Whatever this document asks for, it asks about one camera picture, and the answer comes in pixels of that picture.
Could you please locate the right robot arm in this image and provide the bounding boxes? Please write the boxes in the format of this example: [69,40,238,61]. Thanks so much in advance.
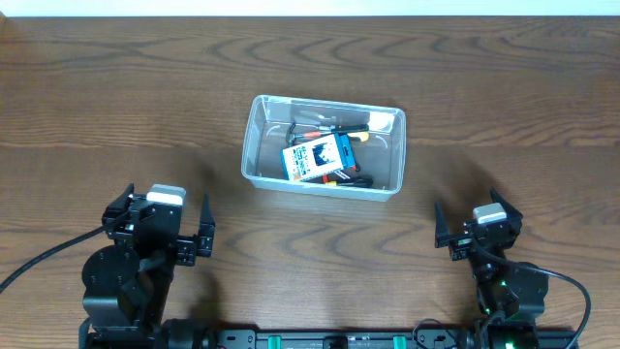
[434,189,548,348]

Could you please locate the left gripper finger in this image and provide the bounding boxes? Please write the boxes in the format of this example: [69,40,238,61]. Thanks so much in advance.
[197,195,216,257]
[102,183,135,224]

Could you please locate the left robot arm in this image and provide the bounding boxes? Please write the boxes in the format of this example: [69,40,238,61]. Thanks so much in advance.
[78,184,216,348]

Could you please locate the red handled pliers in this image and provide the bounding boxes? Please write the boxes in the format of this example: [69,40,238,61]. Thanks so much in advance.
[320,163,362,184]

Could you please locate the yellow black stubby screwdriver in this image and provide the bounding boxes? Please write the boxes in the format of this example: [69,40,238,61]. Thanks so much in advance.
[333,124,369,143]

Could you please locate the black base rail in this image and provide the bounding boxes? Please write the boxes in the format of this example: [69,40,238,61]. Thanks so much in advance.
[214,326,578,349]

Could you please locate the clear plastic container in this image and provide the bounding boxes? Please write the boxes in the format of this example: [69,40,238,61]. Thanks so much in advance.
[241,95,406,202]

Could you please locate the blue white small box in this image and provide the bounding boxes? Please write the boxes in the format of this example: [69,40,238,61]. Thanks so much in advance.
[281,134,356,181]

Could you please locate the thin black yellow screwdriver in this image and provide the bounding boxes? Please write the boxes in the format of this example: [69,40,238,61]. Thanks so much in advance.
[325,176,374,188]

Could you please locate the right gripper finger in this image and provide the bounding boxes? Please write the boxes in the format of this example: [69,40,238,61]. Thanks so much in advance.
[434,202,454,248]
[490,187,523,220]

